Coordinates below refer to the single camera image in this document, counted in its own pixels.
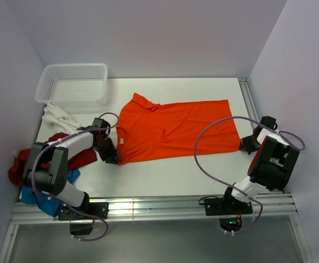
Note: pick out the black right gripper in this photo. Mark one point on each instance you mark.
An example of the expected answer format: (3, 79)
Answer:
(245, 146)

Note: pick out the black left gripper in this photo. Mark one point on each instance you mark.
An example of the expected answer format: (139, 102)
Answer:
(109, 156)

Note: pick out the orange t shirt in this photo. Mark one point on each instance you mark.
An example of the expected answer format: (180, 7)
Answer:
(147, 131)

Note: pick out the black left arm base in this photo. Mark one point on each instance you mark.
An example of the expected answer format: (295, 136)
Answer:
(82, 220)

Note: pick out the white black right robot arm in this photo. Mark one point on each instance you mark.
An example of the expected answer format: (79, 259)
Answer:
(270, 168)

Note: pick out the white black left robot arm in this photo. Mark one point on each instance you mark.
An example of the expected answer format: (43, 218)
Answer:
(47, 166)

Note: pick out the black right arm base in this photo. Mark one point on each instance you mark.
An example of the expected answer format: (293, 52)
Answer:
(230, 211)

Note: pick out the white t shirt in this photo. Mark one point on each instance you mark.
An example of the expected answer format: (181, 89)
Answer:
(59, 120)

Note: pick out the white plastic mesh basket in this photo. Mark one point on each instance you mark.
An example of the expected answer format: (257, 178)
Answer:
(72, 85)

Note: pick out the blue t shirt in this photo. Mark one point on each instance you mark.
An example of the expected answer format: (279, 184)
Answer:
(49, 206)

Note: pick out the dark red t shirt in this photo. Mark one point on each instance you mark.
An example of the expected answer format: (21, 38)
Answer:
(15, 173)

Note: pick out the aluminium front rail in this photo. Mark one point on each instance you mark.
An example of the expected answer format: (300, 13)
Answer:
(157, 208)

